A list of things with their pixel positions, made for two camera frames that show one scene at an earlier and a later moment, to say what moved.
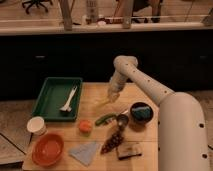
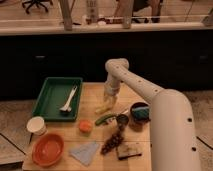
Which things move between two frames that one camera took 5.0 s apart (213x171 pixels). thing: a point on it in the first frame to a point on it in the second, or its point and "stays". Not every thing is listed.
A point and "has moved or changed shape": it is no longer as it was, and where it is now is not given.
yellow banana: [102, 102] has moved or changed shape
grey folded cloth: [85, 153] stays
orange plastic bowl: [47, 149] stays
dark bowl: [140, 113] stays
